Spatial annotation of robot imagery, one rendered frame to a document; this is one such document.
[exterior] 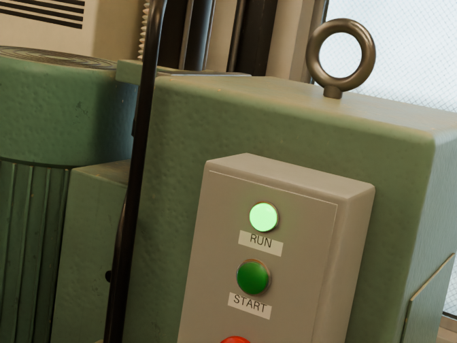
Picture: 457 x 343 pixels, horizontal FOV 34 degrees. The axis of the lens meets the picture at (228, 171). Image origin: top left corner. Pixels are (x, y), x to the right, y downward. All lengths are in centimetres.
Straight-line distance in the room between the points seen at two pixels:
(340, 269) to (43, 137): 33
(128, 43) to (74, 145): 162
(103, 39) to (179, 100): 168
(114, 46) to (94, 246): 163
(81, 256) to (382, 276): 29
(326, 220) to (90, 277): 29
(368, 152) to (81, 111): 29
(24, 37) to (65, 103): 174
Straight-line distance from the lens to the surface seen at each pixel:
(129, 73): 66
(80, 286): 68
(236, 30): 211
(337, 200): 44
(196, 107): 55
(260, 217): 45
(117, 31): 226
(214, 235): 48
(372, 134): 49
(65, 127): 68
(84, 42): 222
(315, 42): 62
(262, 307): 47
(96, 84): 69
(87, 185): 66
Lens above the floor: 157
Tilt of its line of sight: 12 degrees down
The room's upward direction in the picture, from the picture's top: 9 degrees clockwise
